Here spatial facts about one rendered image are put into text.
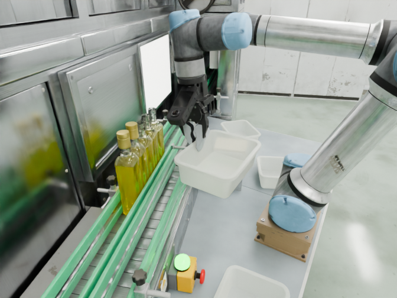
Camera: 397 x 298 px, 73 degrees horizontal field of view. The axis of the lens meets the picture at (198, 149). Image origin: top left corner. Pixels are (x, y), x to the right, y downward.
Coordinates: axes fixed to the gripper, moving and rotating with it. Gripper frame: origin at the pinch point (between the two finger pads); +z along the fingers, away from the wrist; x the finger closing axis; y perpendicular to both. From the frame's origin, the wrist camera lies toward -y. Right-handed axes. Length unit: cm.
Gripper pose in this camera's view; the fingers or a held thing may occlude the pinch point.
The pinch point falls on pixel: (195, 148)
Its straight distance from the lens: 77.5
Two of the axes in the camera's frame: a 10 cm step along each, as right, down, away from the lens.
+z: 1.1, 8.9, 4.4
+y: 4.9, -4.3, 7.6
